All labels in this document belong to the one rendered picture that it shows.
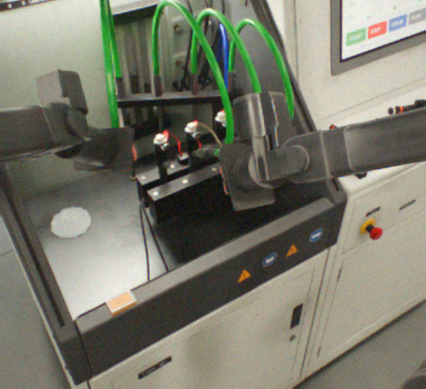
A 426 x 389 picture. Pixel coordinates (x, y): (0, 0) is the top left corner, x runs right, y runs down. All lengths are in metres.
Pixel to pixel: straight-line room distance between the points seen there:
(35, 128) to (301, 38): 0.79
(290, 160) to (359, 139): 0.08
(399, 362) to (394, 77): 1.10
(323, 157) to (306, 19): 0.69
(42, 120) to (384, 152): 0.39
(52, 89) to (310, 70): 0.72
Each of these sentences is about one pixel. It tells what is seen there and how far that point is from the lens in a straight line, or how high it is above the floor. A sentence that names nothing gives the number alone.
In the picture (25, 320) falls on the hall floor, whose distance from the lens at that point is 2.22.
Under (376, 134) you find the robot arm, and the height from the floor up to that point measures 1.44.
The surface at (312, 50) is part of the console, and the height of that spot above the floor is 1.19.
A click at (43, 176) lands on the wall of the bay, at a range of 1.40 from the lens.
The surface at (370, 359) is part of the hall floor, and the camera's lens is 2.09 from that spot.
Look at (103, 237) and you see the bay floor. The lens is 1.27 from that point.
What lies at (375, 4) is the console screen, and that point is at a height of 1.25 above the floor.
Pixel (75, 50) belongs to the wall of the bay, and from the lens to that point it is 1.25.
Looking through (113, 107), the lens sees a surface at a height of 1.31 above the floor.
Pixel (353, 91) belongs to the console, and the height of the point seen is 1.05.
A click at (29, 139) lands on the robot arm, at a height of 1.43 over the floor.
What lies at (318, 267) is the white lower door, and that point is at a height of 0.73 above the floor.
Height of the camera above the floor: 1.76
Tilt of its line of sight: 42 degrees down
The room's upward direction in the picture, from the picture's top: straight up
